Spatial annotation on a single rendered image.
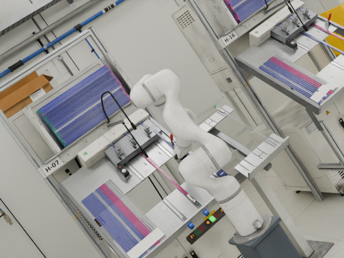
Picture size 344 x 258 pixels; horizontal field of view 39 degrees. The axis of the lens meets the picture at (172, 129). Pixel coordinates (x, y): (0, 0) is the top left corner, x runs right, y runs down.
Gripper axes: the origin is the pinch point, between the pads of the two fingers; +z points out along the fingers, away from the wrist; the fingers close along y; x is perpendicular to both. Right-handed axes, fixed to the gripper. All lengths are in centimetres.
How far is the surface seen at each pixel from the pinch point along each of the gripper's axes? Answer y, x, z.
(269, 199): -30, 44, 30
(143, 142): 7.1, -26.7, 10.7
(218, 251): 8, 43, 54
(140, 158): 14.1, -22.0, 16.0
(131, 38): -88, -168, 114
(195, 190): 5.8, 16.6, 9.5
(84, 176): 45, -35, 18
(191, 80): -116, -112, 150
